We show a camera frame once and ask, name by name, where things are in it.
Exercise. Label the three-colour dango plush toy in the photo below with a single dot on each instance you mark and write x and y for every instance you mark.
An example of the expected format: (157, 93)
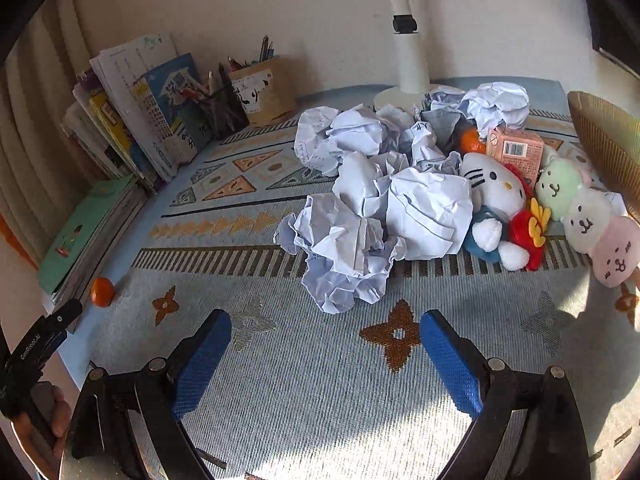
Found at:
(590, 220)

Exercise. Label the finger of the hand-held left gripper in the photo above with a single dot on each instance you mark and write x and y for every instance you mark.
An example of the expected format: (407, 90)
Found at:
(45, 342)

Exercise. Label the brown ribbed bowl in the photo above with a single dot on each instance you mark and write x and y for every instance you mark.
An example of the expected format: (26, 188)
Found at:
(607, 140)

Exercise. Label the white cat plush toy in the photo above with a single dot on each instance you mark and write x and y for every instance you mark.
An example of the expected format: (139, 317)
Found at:
(495, 182)

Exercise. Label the dark object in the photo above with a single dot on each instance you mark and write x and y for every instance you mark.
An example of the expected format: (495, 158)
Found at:
(620, 55)

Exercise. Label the black mesh pen holder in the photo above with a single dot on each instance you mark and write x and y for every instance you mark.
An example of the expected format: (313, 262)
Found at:
(225, 112)

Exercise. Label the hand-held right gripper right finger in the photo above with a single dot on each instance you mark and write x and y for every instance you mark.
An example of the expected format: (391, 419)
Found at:
(450, 365)

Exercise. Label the white desk lamp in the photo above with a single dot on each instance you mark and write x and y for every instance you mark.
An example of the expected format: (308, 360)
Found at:
(410, 55)

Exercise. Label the orange tangerine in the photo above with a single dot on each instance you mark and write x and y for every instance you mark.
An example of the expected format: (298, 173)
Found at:
(102, 292)
(472, 142)

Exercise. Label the pile of white papers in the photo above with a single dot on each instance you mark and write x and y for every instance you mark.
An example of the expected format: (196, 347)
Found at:
(420, 210)

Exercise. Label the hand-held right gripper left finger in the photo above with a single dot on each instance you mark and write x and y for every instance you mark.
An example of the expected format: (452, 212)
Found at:
(200, 365)

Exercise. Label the pink card box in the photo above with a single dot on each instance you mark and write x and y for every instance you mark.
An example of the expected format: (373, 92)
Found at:
(517, 155)

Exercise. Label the cluster of pens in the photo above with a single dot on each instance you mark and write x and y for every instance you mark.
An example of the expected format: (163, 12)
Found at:
(265, 50)

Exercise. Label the row of standing books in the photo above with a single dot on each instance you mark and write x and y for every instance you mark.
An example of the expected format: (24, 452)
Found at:
(135, 110)

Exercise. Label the beige pleated curtain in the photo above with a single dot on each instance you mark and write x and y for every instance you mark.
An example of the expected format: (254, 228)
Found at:
(35, 125)

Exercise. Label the person's left hand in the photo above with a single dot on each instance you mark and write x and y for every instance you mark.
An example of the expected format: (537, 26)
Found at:
(59, 417)

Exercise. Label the cardboard pen holder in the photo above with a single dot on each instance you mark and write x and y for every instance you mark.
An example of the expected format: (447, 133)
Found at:
(265, 95)

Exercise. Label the flat stack of books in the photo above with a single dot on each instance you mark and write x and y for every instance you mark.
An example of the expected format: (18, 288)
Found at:
(85, 235)

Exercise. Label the patterned table cloth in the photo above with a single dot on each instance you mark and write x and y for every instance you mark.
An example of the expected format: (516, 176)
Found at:
(310, 385)

